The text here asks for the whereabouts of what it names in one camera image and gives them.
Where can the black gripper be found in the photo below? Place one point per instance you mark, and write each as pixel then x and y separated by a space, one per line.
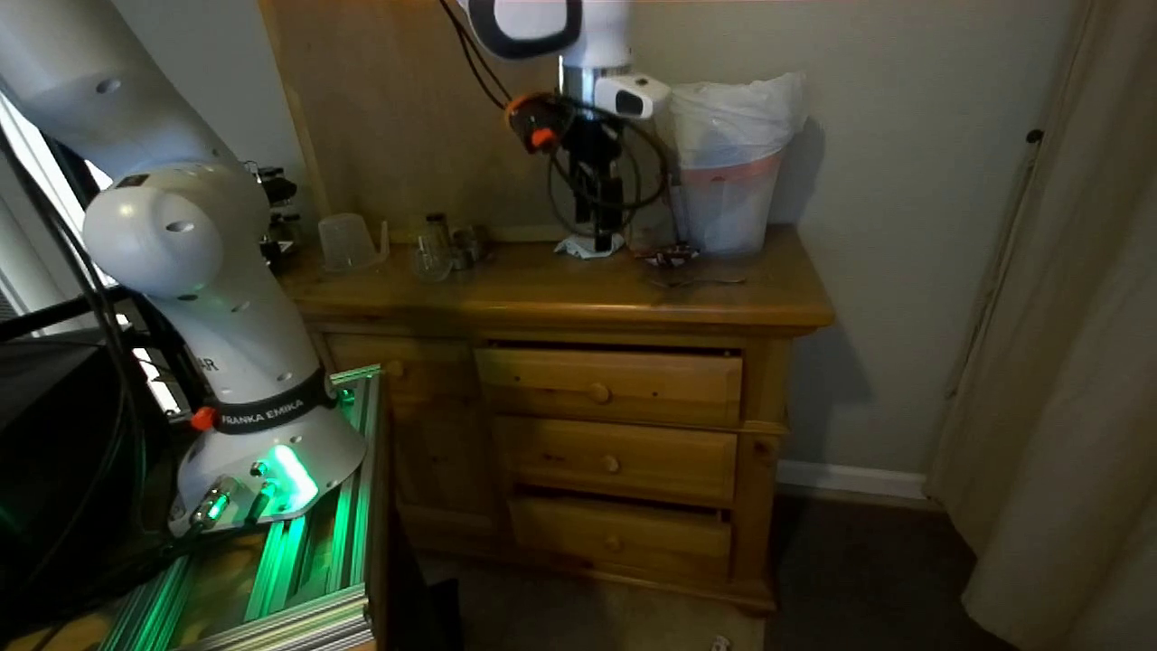
pixel 594 147

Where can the wooden drawer with round knob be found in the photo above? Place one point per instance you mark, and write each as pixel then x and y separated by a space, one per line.
pixel 545 387
pixel 581 535
pixel 566 463

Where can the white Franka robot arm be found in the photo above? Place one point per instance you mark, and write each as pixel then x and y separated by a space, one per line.
pixel 217 300

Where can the light blue crumpled cloth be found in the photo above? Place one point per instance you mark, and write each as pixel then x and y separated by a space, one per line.
pixel 588 247

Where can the small dark tangled object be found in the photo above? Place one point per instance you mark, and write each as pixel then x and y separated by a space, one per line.
pixel 677 256

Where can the wooden dresser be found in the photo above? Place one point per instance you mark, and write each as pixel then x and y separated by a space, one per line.
pixel 545 290

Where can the white bin with plastic bag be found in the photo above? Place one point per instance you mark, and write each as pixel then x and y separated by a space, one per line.
pixel 729 180

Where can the metal measuring cup green inside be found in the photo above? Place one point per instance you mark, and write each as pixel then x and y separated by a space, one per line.
pixel 479 247

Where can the metal measuring cup orange inside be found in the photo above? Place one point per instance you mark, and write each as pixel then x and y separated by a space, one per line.
pixel 461 243

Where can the clear stemless glass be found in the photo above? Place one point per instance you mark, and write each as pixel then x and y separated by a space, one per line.
pixel 434 254

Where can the wooden back board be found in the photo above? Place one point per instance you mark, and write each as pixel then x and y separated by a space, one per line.
pixel 384 120

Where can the grey translucent plastic cup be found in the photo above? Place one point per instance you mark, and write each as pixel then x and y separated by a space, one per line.
pixel 347 241

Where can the wooden dresser cabinet door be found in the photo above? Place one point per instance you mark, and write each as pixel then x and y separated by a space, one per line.
pixel 422 446

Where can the white baseboard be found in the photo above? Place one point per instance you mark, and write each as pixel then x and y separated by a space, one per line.
pixel 852 481

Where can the beige curtain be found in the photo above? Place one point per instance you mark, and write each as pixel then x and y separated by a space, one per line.
pixel 1060 420

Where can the black metal stand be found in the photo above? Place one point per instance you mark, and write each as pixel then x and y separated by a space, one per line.
pixel 60 311

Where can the black box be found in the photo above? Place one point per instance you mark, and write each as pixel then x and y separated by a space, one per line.
pixel 60 458

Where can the aluminium frame robot table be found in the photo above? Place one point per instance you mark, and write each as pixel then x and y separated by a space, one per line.
pixel 300 565

